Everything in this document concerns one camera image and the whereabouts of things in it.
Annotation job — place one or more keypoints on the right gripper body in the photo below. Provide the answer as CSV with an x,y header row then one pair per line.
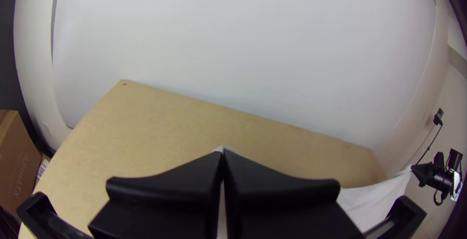
x,y
441,178

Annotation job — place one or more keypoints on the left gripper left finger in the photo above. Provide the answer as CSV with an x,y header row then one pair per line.
x,y
164,202

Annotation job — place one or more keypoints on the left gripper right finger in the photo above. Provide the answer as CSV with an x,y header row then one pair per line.
x,y
284,206

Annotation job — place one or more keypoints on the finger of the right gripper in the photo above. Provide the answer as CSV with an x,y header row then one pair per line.
x,y
423,173

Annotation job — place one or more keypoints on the light grey t-shirt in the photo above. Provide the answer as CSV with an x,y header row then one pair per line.
x,y
368,199

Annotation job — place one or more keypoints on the large brown cardboard box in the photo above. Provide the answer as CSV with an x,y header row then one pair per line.
x,y
18,158

